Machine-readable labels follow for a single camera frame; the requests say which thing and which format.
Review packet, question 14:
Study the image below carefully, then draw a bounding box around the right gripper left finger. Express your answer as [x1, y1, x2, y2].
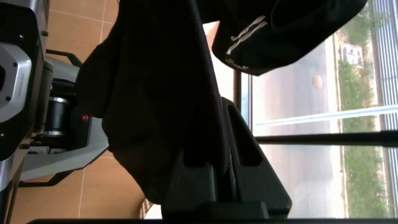
[161, 151, 218, 219]

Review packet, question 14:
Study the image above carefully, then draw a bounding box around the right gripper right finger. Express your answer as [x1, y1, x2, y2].
[220, 96, 293, 218]

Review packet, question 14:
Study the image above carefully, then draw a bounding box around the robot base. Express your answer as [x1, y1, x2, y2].
[0, 0, 110, 224]

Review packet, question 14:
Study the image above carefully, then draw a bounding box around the window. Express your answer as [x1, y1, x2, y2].
[232, 0, 398, 219]

